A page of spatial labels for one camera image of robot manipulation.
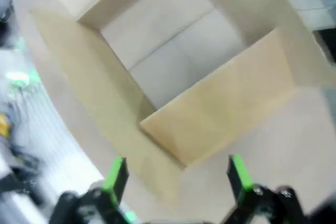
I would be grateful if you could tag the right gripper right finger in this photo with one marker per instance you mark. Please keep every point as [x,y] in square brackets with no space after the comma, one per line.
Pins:
[240,174]

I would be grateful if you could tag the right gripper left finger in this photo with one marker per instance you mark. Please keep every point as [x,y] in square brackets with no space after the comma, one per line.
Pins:
[115,179]

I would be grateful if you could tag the brown cardboard box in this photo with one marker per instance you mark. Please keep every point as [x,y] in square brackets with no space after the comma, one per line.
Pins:
[92,77]

